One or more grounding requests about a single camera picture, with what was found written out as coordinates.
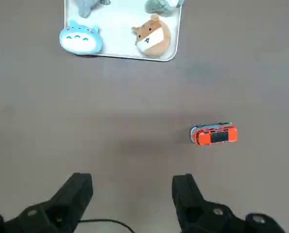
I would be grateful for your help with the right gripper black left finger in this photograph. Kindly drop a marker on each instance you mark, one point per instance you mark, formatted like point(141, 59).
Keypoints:
point(69, 201)

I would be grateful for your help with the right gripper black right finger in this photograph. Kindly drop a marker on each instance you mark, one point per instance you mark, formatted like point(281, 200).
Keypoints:
point(190, 201)

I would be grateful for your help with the orange-and-blue toy bus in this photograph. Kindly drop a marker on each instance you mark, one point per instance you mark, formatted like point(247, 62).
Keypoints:
point(205, 138)

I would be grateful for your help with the light blue round plush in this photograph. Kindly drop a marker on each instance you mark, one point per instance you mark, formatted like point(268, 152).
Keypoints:
point(81, 44)

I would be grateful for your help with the brown hamster plush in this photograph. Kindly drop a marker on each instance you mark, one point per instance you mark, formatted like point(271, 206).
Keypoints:
point(156, 40)

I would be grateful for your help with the white rectangular tray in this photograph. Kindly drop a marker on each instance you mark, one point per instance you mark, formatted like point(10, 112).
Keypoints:
point(120, 36)

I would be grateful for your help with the grey-green plush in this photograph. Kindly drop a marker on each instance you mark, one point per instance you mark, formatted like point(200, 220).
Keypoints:
point(158, 6)

